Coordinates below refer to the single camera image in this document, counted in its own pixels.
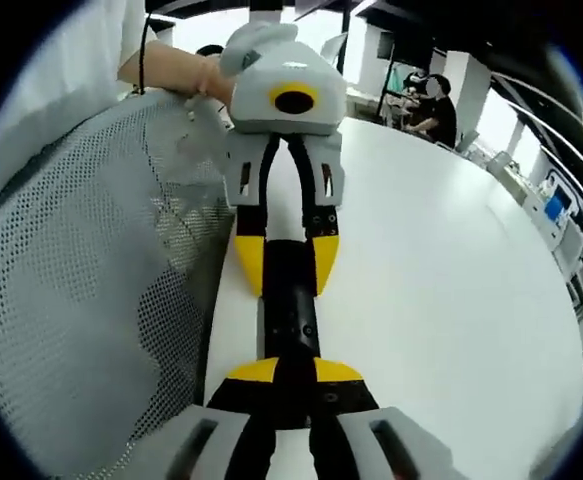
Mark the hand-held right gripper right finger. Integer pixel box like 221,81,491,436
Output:
298,356,465,480

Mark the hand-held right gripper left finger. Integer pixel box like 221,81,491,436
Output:
135,355,301,480

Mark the black remote control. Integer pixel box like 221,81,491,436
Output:
262,238,321,361

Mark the person's left hand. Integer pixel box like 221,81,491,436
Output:
190,58,235,132

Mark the grey mesh office chair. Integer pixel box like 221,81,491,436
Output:
0,92,237,480

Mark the person's white shirt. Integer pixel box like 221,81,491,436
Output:
0,0,147,216

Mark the thin black cable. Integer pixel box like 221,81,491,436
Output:
137,12,154,96

